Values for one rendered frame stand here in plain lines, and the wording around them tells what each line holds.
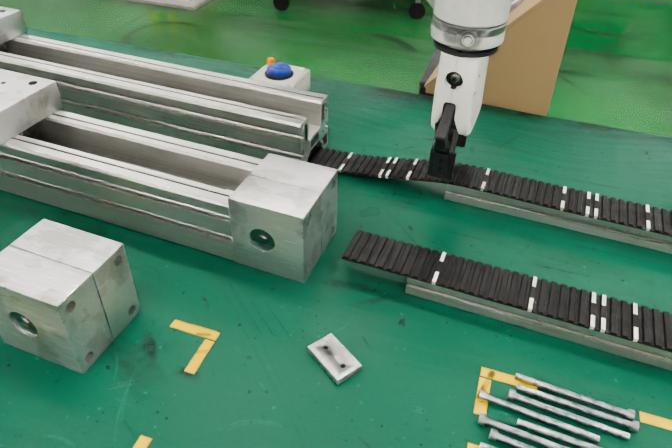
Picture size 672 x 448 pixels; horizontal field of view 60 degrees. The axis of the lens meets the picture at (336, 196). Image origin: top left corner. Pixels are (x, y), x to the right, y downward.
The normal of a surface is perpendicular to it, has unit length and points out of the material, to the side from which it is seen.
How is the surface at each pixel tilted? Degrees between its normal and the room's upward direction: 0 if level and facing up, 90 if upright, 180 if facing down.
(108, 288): 90
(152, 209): 90
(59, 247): 0
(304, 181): 0
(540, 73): 90
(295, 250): 90
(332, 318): 0
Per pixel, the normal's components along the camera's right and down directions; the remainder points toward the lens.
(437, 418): 0.02, -0.80
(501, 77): -0.39, 0.55
